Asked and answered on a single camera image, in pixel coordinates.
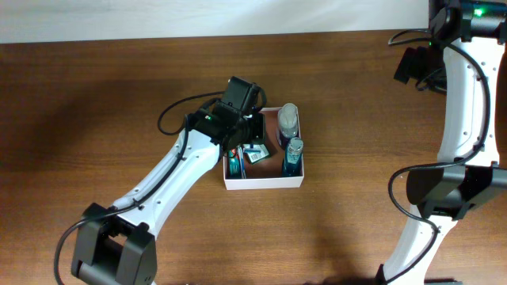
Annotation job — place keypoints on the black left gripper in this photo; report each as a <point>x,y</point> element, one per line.
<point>257,133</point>

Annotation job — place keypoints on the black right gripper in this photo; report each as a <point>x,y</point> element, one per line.
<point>412,68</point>

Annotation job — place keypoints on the blue white toothbrush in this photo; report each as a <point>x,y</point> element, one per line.
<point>241,162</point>

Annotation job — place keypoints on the green white soap box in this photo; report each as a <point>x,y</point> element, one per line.
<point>255,158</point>

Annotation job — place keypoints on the green toothpaste tube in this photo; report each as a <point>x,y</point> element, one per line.
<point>234,164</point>

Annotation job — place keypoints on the purple foam soap bottle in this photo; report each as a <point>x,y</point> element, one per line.
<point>288,124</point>

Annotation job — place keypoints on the blue mouthwash bottle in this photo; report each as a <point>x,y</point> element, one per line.
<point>292,162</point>

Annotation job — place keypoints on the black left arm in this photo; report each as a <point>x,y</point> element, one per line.
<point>117,244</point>

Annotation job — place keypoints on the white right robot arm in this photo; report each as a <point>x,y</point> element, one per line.
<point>458,55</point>

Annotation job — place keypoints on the white box pink inside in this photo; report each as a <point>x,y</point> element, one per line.
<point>267,173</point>

